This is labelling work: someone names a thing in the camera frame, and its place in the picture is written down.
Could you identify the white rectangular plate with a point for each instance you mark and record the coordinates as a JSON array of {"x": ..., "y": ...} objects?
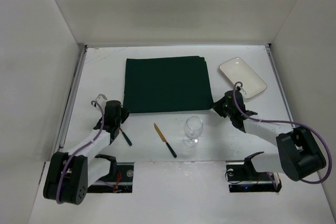
[{"x": 237, "y": 70}]

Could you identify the left aluminium table rail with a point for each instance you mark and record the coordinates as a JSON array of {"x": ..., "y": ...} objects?
[{"x": 61, "y": 138}]

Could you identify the aluminium table rail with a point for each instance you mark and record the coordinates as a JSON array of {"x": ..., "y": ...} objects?
[
  {"x": 61, "y": 138},
  {"x": 274, "y": 68}
]

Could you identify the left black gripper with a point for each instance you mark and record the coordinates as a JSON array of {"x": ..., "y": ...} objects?
[{"x": 124, "y": 114}]

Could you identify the clear wine glass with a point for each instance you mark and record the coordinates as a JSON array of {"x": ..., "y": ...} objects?
[{"x": 193, "y": 128}]

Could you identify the gold knife green handle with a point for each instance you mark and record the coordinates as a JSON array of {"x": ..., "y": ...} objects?
[{"x": 164, "y": 140}]

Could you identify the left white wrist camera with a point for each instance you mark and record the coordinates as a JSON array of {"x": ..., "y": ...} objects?
[{"x": 101, "y": 100}]

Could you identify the gold fork green handle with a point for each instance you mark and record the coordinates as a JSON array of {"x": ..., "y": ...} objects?
[{"x": 126, "y": 138}]

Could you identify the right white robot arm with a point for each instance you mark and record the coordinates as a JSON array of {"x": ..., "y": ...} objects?
[{"x": 298, "y": 155}]

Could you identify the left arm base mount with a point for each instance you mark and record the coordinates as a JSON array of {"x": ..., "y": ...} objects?
[{"x": 120, "y": 183}]

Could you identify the right aluminium table rail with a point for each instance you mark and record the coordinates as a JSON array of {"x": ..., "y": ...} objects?
[{"x": 274, "y": 68}]

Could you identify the dark green cloth placemat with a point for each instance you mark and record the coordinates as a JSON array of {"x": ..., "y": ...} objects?
[{"x": 173, "y": 84}]

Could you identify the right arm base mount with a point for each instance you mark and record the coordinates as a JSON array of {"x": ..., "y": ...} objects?
[{"x": 242, "y": 178}]

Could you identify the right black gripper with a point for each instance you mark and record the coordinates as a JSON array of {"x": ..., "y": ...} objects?
[{"x": 219, "y": 107}]

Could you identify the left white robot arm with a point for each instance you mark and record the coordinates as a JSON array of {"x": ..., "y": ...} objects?
[{"x": 72, "y": 172}]

